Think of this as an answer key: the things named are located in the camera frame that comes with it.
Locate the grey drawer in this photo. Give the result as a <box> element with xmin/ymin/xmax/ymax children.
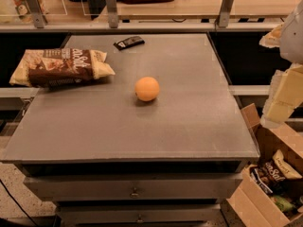
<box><xmin>24</xmin><ymin>174</ymin><xmax>242</xmax><ymax>201</ymax></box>
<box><xmin>56</xmin><ymin>204</ymin><xmax>221</xmax><ymax>224</ymax></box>

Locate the metal bracket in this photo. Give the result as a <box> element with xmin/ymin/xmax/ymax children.
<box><xmin>26</xmin><ymin>0</ymin><xmax>46</xmax><ymax>28</ymax></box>
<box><xmin>217</xmin><ymin>0</ymin><xmax>234</xmax><ymax>27</ymax></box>
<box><xmin>105</xmin><ymin>0</ymin><xmax>119</xmax><ymax>28</ymax></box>

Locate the upper grey drawer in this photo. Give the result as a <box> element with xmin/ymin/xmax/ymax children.
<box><xmin>24</xmin><ymin>174</ymin><xmax>242</xmax><ymax>201</ymax></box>

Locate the orange fruit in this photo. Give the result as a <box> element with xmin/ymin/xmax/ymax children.
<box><xmin>134</xmin><ymin>77</ymin><xmax>160</xmax><ymax>101</ymax></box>

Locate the snack packet behind glass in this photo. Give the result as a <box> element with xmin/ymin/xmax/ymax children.
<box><xmin>12</xmin><ymin>0</ymin><xmax>47</xmax><ymax>23</ymax></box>

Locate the brown chip bag in box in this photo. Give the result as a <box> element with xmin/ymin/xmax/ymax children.
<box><xmin>252</xmin><ymin>149</ymin><xmax>302</xmax><ymax>192</ymax></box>

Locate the right metal bracket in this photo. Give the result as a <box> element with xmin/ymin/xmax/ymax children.
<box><xmin>217</xmin><ymin>0</ymin><xmax>234</xmax><ymax>27</ymax></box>

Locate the green snack packet in box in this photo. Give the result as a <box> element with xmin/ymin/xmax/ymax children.
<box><xmin>271</xmin><ymin>195</ymin><xmax>295</xmax><ymax>212</ymax></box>

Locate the cardboard box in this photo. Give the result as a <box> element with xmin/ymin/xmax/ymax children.
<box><xmin>227</xmin><ymin>104</ymin><xmax>303</xmax><ymax>227</ymax></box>

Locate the dark blue packet in box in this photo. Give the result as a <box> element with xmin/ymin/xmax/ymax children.
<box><xmin>250</xmin><ymin>167</ymin><xmax>273</xmax><ymax>195</ymax></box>

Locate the middle metal bracket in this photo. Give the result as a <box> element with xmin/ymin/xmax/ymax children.
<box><xmin>105</xmin><ymin>0</ymin><xmax>119</xmax><ymax>28</ymax></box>

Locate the black snack bar wrapper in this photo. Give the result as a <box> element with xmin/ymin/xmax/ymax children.
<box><xmin>114</xmin><ymin>36</ymin><xmax>145</xmax><ymax>51</ymax></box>

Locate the lower grey drawer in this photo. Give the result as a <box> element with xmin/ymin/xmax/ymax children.
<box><xmin>56</xmin><ymin>204</ymin><xmax>221</xmax><ymax>224</ymax></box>

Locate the brown chip bag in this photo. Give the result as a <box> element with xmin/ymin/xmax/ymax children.
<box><xmin>9</xmin><ymin>48</ymin><xmax>115</xmax><ymax>87</ymax></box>
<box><xmin>252</xmin><ymin>149</ymin><xmax>302</xmax><ymax>192</ymax></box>

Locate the left metal bracket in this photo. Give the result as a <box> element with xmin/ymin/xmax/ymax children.
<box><xmin>26</xmin><ymin>0</ymin><xmax>46</xmax><ymax>28</ymax></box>

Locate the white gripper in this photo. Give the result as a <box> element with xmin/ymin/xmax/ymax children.
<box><xmin>259</xmin><ymin>0</ymin><xmax>303</xmax><ymax>129</ymax></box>

